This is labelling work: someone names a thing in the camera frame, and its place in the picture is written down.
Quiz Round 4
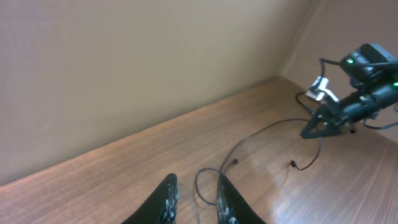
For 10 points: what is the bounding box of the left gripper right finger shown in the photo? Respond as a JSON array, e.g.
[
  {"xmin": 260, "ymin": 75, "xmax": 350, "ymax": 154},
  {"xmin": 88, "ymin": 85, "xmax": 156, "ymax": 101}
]
[{"xmin": 216, "ymin": 175, "xmax": 266, "ymax": 224}]

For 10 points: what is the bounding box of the black usb cable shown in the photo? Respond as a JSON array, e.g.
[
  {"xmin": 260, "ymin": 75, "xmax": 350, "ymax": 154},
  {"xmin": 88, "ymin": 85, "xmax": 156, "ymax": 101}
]
[
  {"xmin": 219, "ymin": 90, "xmax": 324, "ymax": 175},
  {"xmin": 194, "ymin": 167, "xmax": 223, "ymax": 207}
]

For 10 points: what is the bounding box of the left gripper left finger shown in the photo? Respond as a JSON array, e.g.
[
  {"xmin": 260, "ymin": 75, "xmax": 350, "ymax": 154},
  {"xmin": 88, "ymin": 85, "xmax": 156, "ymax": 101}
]
[{"xmin": 122, "ymin": 173, "xmax": 179, "ymax": 224}]

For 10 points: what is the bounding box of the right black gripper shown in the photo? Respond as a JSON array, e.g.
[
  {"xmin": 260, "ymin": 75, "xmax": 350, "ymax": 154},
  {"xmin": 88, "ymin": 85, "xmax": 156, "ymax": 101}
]
[{"xmin": 300, "ymin": 105, "xmax": 356, "ymax": 139}]

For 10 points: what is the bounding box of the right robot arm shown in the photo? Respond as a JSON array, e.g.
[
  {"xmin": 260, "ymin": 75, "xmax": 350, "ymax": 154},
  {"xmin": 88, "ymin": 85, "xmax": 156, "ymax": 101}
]
[{"xmin": 300, "ymin": 44, "xmax": 397, "ymax": 139}]

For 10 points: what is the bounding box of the right camera black cable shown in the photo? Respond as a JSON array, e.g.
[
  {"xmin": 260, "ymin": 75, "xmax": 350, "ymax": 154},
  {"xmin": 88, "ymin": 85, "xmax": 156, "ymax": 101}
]
[{"xmin": 319, "ymin": 58, "xmax": 398, "ymax": 78}]

